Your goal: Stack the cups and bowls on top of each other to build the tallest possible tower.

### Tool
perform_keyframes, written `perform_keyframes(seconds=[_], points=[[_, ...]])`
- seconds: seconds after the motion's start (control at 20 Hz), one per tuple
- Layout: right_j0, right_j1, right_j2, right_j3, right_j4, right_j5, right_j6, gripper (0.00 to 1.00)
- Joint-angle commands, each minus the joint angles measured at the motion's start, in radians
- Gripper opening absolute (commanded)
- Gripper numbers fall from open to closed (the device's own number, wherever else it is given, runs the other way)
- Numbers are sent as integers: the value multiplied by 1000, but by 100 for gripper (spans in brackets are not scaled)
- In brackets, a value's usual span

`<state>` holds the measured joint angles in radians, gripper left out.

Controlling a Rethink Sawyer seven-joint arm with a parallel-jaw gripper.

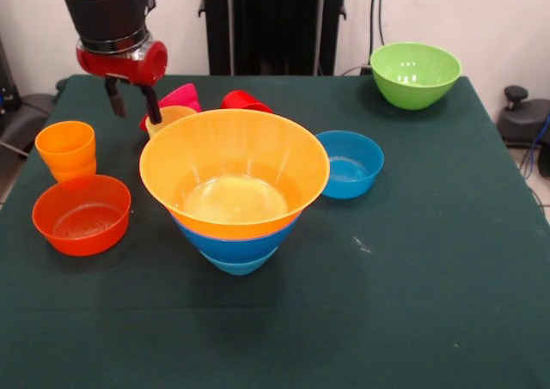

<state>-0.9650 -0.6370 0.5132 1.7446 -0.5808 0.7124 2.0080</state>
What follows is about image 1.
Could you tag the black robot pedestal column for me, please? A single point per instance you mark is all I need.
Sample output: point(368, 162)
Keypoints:
point(275, 20)

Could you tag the pale yellow cup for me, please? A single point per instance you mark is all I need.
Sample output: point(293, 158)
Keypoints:
point(172, 116)

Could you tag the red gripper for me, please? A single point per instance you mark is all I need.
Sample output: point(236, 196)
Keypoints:
point(124, 67)

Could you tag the orange cup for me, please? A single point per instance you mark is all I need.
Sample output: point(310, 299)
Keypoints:
point(71, 175)

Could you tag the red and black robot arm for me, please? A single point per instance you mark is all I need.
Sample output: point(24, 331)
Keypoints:
point(107, 11)

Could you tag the green bowl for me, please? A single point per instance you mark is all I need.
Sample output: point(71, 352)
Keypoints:
point(412, 92)

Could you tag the red cup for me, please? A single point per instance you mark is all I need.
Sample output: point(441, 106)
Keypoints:
point(240, 99)

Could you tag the flat-bottomed blue bowl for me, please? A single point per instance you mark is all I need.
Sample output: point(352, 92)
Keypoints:
point(361, 183)

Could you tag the large blue bowl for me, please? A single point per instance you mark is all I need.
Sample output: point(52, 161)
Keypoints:
point(236, 247)

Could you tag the black equipment box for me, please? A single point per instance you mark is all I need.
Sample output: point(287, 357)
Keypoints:
point(6, 88)

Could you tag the amber yellow cup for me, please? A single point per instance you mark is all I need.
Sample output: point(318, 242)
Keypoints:
point(64, 148)

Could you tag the dark green tablecloth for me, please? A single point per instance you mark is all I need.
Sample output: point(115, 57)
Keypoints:
point(275, 320)

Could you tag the orange bowl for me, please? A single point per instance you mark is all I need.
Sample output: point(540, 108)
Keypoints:
point(81, 234)

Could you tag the small light blue bowl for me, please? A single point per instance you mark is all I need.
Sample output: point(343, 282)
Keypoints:
point(236, 268)

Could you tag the magenta bowl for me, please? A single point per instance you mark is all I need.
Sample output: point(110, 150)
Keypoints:
point(182, 95)

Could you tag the black pedestal foot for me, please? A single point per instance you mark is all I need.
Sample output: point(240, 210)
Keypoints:
point(21, 120)
point(515, 97)

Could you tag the large yellow bowl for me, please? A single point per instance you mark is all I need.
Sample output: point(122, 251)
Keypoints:
point(206, 148)

